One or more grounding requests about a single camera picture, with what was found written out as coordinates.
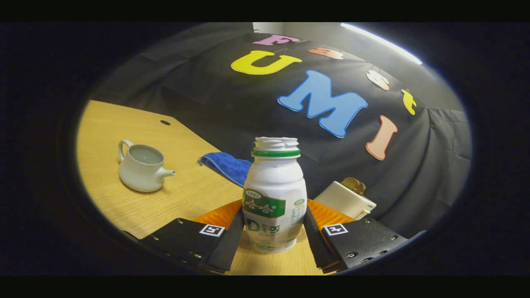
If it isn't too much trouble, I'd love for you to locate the white ceramic teacup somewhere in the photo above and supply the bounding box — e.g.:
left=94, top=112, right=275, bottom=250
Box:
left=118, top=139, right=176, bottom=192

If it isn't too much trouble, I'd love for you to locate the blue towel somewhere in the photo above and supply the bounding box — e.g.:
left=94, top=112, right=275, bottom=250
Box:
left=197, top=152, right=252, bottom=189

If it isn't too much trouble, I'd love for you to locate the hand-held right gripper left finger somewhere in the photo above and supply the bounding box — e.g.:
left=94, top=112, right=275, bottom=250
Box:
left=139, top=199, right=246, bottom=274

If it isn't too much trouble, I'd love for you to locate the white toaster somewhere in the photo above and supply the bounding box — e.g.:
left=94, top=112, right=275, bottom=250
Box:
left=313, top=181, right=377, bottom=220

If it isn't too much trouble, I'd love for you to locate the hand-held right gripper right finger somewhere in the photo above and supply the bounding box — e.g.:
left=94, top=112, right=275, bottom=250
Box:
left=304, top=199, right=410, bottom=274

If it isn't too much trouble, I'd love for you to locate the white water bottle green label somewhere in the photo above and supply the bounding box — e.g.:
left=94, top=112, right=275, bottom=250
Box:
left=242, top=137, right=308, bottom=254

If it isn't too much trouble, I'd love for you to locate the black backdrop cloth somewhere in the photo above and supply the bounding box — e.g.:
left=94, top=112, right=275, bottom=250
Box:
left=89, top=31, right=473, bottom=240

